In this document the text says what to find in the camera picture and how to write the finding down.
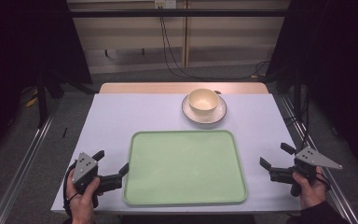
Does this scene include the dark curtain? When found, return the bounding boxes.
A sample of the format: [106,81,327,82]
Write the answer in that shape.
[0,0,93,166]
[265,0,358,180]

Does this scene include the white plate with dark rim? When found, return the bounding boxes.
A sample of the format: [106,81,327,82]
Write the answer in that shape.
[181,93,227,125]

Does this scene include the wooden post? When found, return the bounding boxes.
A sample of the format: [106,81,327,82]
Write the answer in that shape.
[181,0,190,68]

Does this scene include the light green plastic tray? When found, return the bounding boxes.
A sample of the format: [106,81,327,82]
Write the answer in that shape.
[123,129,249,206]

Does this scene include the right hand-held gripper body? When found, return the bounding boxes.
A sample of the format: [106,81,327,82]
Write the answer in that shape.
[268,147,344,198]

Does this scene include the black horizontal frame bar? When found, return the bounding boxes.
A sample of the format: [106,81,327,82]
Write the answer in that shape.
[69,8,291,19]

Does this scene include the yellow tape piece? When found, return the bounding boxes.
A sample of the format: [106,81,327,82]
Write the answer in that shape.
[25,89,40,108]

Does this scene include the person's right hand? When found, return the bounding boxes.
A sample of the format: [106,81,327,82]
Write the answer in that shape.
[292,165,327,211]

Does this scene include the black wrist strap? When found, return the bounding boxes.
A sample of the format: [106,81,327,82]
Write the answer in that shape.
[62,160,79,217]
[314,172,332,191]

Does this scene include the cream bowl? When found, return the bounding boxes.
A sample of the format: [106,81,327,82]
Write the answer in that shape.
[187,88,220,116]

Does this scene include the white table sheet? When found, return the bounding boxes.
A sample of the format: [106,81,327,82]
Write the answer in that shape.
[50,92,303,216]

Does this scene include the black metal stand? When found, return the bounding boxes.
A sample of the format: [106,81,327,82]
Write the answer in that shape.
[35,73,50,129]
[293,66,303,120]

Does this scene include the white wall socket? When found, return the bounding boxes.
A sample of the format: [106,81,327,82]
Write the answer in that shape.
[154,0,178,9]

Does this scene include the black hanging cables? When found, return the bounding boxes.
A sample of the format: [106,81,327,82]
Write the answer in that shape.
[158,6,272,82]

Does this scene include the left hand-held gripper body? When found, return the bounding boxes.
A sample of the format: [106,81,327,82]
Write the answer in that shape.
[71,151,124,209]

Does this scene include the aluminium floor rail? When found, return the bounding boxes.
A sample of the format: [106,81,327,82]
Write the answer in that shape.
[0,98,62,224]
[280,94,358,224]

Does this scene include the person's left hand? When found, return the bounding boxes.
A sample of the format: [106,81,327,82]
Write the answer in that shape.
[65,169,102,224]

